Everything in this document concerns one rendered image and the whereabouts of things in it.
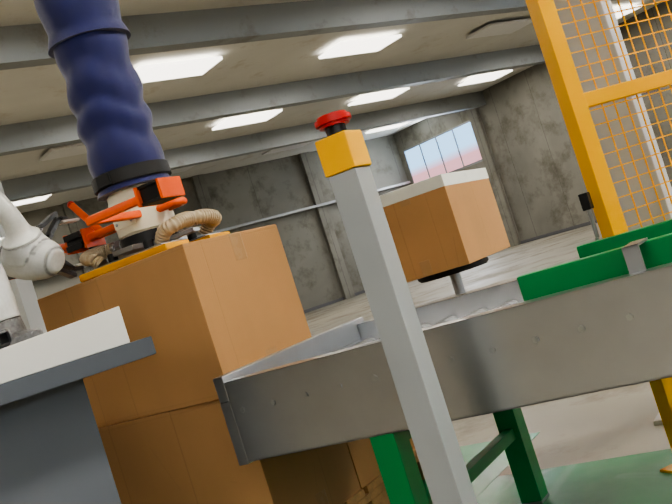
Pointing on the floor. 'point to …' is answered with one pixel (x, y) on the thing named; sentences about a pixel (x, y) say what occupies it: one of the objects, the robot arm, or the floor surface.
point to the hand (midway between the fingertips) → (80, 242)
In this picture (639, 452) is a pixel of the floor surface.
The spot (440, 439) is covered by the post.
